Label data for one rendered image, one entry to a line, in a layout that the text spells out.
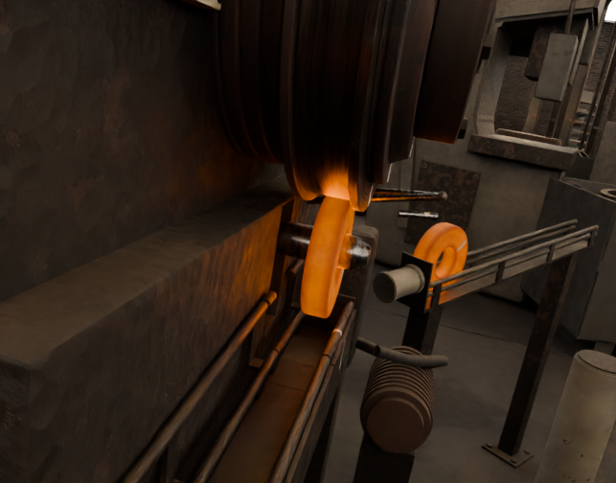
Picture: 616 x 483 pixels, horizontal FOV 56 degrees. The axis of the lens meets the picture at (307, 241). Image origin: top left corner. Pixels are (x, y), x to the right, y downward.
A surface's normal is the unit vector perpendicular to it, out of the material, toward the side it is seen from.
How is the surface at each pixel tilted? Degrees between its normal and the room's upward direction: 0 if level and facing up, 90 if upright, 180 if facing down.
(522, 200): 90
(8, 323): 0
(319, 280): 96
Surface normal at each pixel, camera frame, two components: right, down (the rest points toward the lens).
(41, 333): 0.16, -0.95
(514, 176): -0.44, 0.17
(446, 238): 0.66, 0.30
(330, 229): -0.06, -0.41
